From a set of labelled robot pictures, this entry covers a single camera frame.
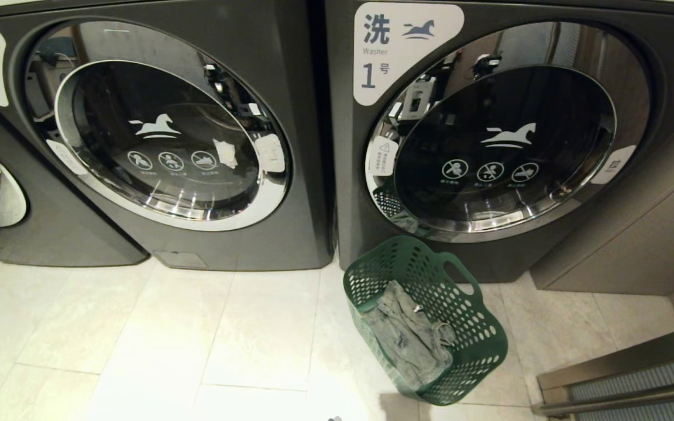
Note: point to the dark grey washing machine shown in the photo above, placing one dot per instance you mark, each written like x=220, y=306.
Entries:
x=653, y=35
x=308, y=117
x=50, y=216

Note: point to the green plastic laundry basket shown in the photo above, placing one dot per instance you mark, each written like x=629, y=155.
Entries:
x=477, y=327

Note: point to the grey denim garment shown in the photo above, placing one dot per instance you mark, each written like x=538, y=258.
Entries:
x=407, y=339

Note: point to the metal sliding door track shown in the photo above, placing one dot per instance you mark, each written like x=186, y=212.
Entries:
x=635, y=374

